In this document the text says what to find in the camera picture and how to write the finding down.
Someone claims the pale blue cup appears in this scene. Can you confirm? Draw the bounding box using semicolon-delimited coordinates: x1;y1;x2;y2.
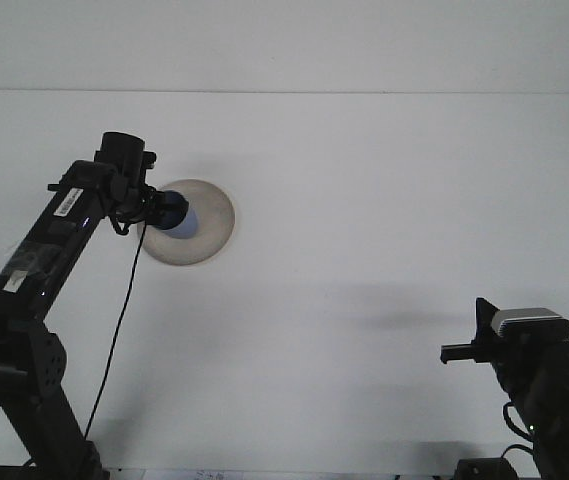
162;192;201;240

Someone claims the pale round plate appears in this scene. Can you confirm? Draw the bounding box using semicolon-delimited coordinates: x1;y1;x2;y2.
139;178;239;267

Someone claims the white printed paper sheet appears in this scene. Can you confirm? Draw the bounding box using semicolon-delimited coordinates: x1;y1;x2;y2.
141;467;253;480

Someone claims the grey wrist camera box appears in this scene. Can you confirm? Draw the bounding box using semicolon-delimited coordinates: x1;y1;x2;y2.
489;306;569;342

